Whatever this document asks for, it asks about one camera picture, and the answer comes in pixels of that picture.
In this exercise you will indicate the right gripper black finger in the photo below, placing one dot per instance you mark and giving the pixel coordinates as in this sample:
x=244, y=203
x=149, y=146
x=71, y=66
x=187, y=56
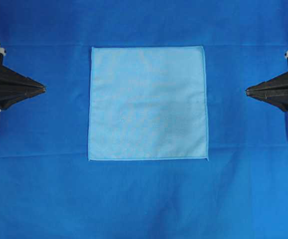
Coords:
x=278, y=83
x=277, y=99

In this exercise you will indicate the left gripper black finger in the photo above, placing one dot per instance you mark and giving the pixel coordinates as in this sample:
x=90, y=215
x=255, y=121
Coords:
x=7, y=99
x=11, y=77

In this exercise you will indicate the light blue towel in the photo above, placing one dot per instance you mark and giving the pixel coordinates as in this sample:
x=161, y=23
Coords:
x=148, y=103

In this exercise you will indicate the dark blue table cloth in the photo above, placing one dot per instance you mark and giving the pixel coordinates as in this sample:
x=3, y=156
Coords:
x=49, y=189

